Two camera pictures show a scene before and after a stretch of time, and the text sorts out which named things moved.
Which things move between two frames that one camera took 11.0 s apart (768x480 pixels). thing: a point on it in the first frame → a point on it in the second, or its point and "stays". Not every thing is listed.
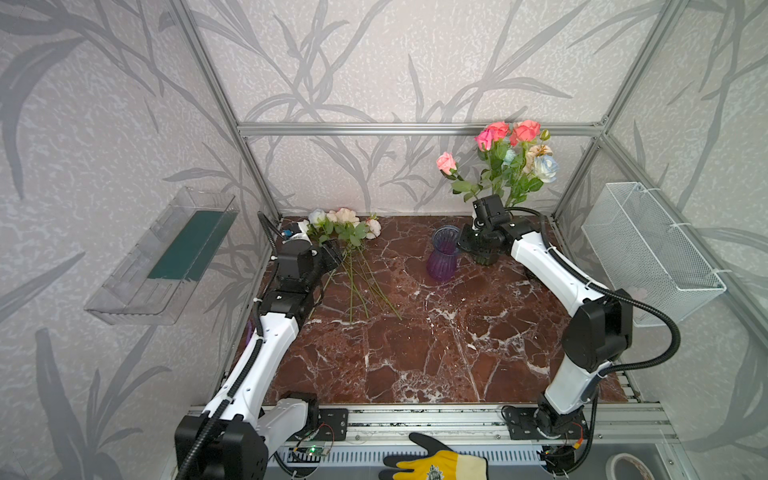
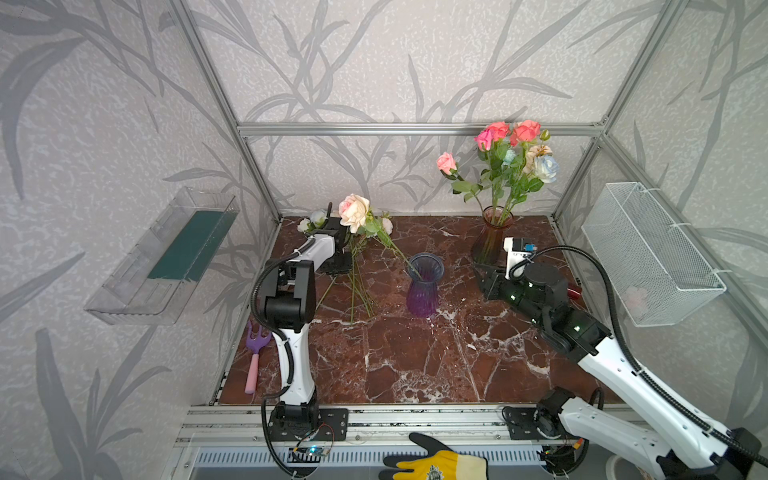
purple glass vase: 442,262 → 423,296
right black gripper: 480,241 → 489,282
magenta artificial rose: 485,144 stays
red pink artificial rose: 523,133 stays
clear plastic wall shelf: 152,282 stays
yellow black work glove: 440,463 stays
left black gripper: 330,255 → 339,255
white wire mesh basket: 642,248 stays
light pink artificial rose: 447,165 stays
